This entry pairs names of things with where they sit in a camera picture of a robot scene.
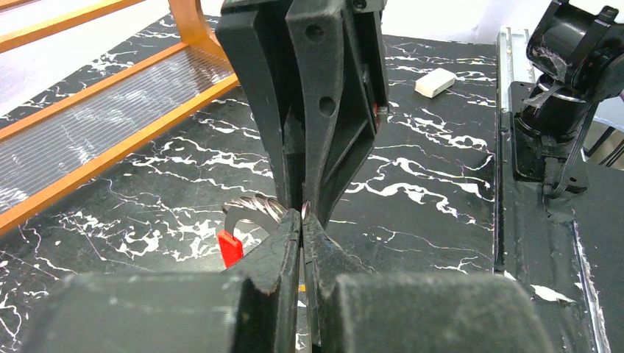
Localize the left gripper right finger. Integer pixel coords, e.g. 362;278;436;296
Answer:
302;214;554;352

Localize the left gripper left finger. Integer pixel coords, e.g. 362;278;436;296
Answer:
21;210;301;352

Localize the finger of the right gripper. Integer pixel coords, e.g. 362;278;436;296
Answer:
216;1;305;210
286;1;389;225

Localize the metal key organizer ring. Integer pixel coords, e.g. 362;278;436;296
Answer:
216;193;313;270

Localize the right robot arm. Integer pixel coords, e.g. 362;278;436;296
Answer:
216;1;623;224

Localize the small white box right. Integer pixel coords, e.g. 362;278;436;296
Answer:
414;68;456;99

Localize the orange wooden shelf rack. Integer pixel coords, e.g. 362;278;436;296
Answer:
1;1;238;232

